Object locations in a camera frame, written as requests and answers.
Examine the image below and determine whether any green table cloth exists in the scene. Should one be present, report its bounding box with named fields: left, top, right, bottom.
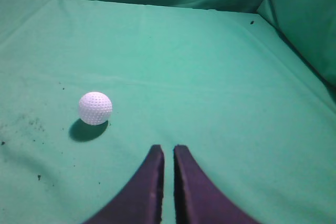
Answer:
left=1, top=0, right=335, bottom=223

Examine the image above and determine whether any white dimpled golf ball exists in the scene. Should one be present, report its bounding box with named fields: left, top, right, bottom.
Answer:
left=79, top=92, right=113, bottom=126

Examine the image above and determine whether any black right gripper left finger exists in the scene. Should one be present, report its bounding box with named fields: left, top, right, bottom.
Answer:
left=85, top=145, right=164, bottom=223

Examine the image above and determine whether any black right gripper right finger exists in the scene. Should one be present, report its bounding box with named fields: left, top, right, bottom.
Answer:
left=173, top=145, right=257, bottom=224

